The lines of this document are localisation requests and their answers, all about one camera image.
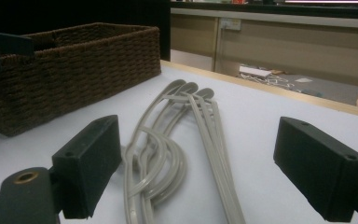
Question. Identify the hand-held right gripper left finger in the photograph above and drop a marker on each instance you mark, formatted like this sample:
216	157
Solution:
87	168

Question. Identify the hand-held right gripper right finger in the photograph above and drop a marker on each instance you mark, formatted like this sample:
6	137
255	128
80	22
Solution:
320	171

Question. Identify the brown wicker basket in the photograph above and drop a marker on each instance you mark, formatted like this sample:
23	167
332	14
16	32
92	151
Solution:
74	68

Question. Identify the grey plastic clothes hanger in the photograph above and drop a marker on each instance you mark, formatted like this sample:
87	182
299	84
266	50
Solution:
191	87
177	84
206	92

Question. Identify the white flat box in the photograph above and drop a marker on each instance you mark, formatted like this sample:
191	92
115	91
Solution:
254	71

